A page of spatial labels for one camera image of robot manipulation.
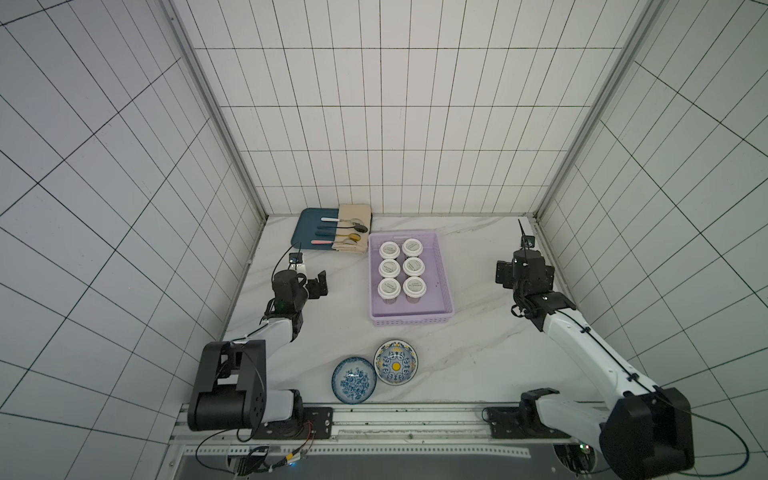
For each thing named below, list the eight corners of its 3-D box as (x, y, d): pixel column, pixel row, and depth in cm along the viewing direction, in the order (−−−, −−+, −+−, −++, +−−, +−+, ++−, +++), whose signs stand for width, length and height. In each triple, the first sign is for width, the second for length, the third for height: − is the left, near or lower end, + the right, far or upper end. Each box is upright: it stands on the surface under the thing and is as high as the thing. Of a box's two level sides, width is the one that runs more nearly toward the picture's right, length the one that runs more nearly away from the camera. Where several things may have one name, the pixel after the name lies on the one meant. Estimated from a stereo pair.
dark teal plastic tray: (292, 250, 111) (290, 245, 109) (302, 213, 124) (300, 208, 122) (334, 250, 111) (333, 245, 109) (339, 213, 124) (338, 208, 122)
